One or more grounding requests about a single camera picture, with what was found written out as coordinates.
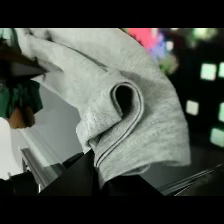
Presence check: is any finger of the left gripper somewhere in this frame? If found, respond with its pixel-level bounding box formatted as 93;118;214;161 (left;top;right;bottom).
0;42;48;83

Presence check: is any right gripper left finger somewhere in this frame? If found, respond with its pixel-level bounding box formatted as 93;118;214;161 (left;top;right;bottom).
39;149;102;197

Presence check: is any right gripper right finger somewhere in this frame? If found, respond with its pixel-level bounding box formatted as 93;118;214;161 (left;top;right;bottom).
101;173;164;197

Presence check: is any grey T-shirt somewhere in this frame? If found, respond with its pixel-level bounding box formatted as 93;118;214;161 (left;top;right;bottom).
13;28;192;190

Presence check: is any green garment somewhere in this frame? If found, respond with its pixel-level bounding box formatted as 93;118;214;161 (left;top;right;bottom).
0;79;44;120

